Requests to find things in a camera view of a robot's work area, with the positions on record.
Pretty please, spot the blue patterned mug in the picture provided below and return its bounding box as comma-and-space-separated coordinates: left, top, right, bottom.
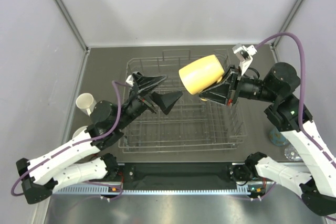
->
268, 127, 288, 146

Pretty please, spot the grey slotted cable duct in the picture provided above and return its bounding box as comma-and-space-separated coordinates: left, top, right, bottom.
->
52, 184, 265, 196

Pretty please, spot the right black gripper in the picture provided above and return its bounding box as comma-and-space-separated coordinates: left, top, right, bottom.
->
198, 64, 278, 106

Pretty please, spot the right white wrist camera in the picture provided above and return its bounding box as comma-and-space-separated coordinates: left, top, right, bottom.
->
232, 44, 257, 76

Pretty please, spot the red mug white inside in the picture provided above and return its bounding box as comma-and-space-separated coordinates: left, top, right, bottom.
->
72, 125, 87, 138

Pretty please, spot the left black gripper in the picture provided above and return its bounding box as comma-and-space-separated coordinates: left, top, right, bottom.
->
115, 73, 183, 130

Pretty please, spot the yellow mug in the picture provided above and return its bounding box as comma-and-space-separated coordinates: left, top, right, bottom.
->
178, 55, 225, 95

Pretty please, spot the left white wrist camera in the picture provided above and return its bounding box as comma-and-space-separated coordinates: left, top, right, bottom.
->
125, 74, 135, 87

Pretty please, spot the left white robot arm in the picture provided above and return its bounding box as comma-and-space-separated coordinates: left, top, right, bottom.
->
13, 72, 183, 205

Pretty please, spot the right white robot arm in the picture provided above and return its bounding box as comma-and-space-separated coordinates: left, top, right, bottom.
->
199, 62, 335, 217

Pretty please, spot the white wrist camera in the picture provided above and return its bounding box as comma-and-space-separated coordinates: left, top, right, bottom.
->
232, 44, 257, 76
125, 74, 135, 87

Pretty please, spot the clear glass cup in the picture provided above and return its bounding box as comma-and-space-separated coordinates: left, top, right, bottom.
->
284, 145, 302, 162

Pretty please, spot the grey wire dish rack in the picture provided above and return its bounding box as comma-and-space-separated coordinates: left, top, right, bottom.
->
118, 49, 247, 153

